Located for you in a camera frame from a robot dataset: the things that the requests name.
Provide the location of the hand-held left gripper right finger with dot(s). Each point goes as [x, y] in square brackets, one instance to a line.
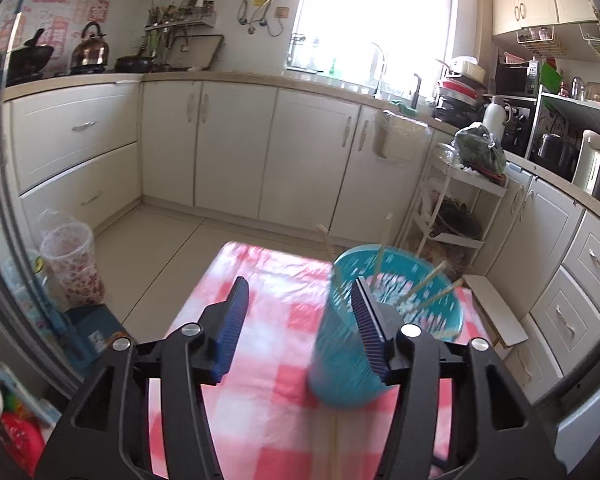
[370, 325]

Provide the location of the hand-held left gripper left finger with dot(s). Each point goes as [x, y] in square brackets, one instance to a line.
[232, 330]

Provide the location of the teal floral utensil holder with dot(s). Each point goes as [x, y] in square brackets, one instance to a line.
[340, 360]

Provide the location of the wooden chopstick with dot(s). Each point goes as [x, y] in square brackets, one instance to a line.
[430, 276]
[384, 245]
[445, 290]

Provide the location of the red checkered tablecloth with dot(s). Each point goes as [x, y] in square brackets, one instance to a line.
[270, 310]

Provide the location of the flat cardboard box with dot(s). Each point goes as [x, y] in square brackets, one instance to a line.
[495, 310]

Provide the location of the dark pan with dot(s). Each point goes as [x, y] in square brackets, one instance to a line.
[455, 220]

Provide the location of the blue box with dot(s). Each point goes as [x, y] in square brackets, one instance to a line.
[92, 330]

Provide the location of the floral trash bin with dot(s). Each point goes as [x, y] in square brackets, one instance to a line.
[75, 270]

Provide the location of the cream kitchen base cabinets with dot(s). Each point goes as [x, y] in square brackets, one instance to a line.
[305, 160]

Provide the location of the white trolley shelf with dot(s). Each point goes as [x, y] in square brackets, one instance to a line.
[490, 187]

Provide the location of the glass jar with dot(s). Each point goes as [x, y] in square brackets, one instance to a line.
[448, 155]

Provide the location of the white hanging bin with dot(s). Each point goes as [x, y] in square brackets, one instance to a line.
[400, 137]

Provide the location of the bag of green vegetables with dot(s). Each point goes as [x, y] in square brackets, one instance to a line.
[480, 150]

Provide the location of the green sponge cloth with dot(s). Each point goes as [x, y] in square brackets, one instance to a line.
[402, 106]

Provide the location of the red round plastic object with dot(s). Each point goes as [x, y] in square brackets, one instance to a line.
[22, 432]

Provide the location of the white thermos jug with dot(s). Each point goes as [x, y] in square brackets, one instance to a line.
[492, 120]

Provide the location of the black slim faucet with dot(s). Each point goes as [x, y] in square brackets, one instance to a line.
[417, 90]

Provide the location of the white appliance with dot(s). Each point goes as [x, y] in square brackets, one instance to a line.
[590, 425]

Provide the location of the stack of pans and dishes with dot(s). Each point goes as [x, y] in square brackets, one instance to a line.
[457, 95]

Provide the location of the black countertop oven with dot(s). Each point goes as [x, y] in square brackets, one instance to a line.
[517, 127]

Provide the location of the metal sink faucet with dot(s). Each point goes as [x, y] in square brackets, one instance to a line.
[381, 70]

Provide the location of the green bottle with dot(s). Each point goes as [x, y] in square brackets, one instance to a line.
[333, 67]

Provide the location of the white electric water boiler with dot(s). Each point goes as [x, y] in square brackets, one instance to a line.
[595, 165]

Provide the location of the grey leaning tray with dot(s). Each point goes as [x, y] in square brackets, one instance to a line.
[205, 52]

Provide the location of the black microwave oven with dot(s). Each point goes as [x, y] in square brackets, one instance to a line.
[512, 80]

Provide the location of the black frying pan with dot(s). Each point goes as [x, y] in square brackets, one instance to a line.
[132, 64]

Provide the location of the white counter shelf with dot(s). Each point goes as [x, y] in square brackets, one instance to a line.
[580, 105]

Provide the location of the gas stove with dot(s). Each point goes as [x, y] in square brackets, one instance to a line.
[60, 76]

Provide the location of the green cutting board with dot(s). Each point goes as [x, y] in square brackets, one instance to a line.
[550, 75]

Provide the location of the metal kettle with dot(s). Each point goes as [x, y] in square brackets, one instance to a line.
[90, 52]

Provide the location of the bright window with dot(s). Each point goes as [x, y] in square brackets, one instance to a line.
[370, 10]

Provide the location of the black wok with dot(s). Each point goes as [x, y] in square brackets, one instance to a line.
[30, 60]

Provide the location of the wall utensil rack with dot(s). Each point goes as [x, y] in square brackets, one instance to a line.
[190, 22]

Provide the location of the wall socket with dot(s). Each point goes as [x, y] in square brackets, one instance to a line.
[282, 12]

